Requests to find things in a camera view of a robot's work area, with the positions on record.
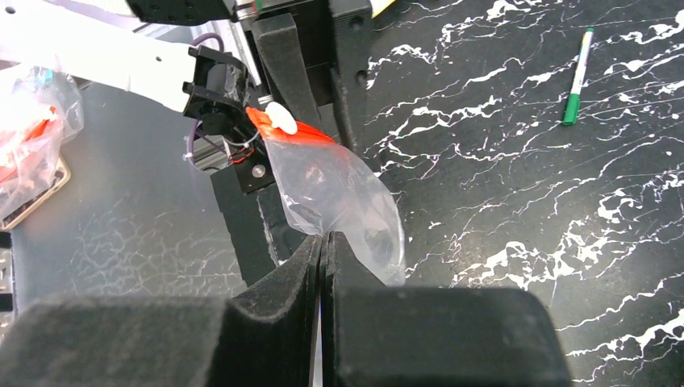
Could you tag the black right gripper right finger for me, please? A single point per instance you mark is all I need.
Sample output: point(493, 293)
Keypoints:
point(376, 335)

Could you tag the green white marker pen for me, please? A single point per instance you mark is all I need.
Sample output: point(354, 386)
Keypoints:
point(573, 101)

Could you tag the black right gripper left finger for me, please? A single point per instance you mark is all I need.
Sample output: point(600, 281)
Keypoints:
point(261, 337)

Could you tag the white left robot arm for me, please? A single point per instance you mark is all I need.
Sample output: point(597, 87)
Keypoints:
point(260, 98)

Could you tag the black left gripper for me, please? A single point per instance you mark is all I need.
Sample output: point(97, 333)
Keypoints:
point(222, 87)

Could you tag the clear zip bag red zipper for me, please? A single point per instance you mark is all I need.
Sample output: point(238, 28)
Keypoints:
point(324, 187)

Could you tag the bag of red items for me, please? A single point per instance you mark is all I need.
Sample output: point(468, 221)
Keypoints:
point(41, 110)

